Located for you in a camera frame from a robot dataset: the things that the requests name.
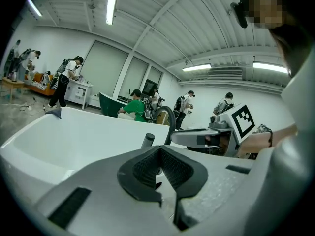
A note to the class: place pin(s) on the person's white shirt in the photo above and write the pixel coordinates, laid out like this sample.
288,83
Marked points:
302,107

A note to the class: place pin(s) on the ceiling air conditioner vent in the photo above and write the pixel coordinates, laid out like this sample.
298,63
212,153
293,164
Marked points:
225,73

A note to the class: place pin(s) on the silver kettle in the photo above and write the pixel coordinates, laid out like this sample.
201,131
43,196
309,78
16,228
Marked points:
14,76

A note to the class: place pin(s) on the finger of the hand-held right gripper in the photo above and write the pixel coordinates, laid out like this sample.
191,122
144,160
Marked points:
187,138

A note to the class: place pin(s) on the wide window roller blind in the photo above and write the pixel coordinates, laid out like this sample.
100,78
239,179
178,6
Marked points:
105,67

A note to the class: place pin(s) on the small wooden table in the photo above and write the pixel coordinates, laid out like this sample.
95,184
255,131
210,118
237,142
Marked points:
12,83

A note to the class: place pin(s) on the green bathtub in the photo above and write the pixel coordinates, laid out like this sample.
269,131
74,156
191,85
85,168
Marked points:
109,104

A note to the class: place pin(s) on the striped cushion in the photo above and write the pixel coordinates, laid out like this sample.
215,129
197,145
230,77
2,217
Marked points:
38,85

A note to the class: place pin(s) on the person's face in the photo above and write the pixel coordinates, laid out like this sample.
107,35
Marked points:
267,8

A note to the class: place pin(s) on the medium window roller blind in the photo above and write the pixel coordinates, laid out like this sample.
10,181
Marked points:
135,77

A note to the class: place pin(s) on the black head-worn camera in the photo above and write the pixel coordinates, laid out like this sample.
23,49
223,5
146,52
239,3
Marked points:
240,11

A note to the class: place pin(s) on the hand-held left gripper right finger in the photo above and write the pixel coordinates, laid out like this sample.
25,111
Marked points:
221,181

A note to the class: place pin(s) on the cardboard box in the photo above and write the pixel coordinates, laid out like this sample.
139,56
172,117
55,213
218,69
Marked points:
161,119

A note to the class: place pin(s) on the ceiling tube light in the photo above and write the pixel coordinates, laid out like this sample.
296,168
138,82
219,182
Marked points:
269,67
112,6
34,7
197,67

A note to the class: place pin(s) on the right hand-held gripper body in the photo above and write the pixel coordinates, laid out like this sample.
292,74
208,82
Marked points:
231,124

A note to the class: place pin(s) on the person's right forearm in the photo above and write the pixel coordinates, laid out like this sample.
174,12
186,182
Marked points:
258,141

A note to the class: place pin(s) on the black grey handheld tool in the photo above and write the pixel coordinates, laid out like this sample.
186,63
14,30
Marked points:
148,141

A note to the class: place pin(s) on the narrow window roller blind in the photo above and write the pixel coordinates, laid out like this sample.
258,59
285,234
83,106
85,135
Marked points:
155,74

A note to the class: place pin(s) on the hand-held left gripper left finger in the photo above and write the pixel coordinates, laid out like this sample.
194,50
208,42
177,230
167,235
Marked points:
103,181

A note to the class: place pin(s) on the white bathtub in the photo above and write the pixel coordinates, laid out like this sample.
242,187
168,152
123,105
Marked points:
61,141

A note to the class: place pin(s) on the white cabinet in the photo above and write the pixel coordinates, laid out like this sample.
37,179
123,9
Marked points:
78,92

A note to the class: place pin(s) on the orange sofa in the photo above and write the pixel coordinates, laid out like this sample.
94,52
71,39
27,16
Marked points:
37,91

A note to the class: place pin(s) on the grey cloth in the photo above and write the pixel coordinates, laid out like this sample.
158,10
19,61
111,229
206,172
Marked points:
54,112

